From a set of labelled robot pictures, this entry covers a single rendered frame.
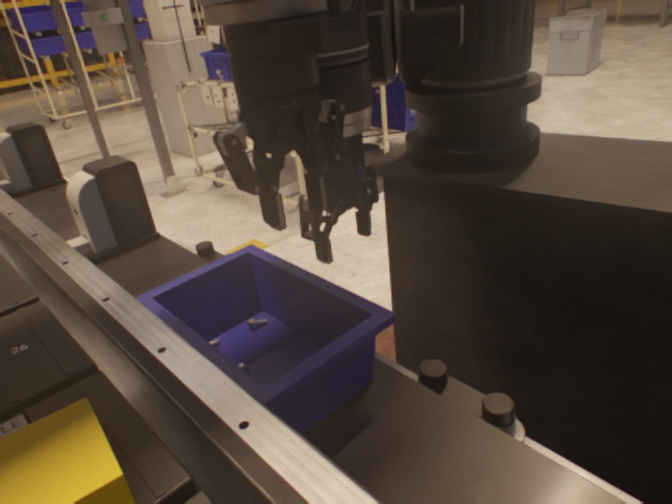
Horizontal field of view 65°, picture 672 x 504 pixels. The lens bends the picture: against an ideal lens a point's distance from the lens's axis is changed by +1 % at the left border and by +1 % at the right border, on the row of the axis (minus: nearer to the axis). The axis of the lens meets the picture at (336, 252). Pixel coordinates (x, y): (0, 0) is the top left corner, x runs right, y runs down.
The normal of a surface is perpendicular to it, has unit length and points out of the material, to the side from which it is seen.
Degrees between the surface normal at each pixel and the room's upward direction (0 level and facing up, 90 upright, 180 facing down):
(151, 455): 0
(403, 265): 90
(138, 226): 90
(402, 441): 0
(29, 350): 0
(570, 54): 90
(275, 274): 85
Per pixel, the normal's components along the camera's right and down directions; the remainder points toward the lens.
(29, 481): -0.11, -0.88
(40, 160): 0.67, 0.28
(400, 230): -0.62, 0.43
